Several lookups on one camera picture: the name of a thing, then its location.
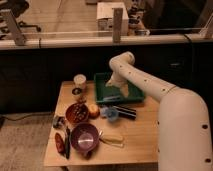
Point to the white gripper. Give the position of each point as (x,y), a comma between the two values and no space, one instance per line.
(122,85)

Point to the blue sponge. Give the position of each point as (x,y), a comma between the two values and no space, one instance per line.
(111,98)

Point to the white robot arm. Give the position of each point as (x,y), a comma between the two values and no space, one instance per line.
(184,133)

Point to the green plastic tray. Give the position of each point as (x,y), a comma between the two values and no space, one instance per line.
(100,79)

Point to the black rectangular case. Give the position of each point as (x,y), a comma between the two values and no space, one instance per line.
(125,113)

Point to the white paper cup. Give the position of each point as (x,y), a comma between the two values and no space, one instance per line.
(80,81)

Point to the orange round fruit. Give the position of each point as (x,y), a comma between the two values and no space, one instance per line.
(93,110)

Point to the small dark topped jar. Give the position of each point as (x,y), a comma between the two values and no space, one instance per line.
(77,94)

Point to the brown bowl with nuts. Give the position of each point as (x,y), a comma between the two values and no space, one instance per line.
(76,113)

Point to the purple bowl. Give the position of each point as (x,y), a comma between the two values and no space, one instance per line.
(84,138)

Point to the white cardboard box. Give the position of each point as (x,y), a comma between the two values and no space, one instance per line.
(104,17)

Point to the red spatula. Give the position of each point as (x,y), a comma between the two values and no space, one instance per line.
(59,143)

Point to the black office chair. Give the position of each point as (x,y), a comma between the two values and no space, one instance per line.
(18,7)

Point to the wooden centre post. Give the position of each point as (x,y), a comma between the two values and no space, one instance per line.
(117,24)

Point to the wooden post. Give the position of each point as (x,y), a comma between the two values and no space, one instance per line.
(13,27)
(117,24)
(207,31)

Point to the wooden right post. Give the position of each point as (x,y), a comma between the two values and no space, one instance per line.
(207,31)

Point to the wooden left post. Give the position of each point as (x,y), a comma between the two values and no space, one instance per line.
(13,27)

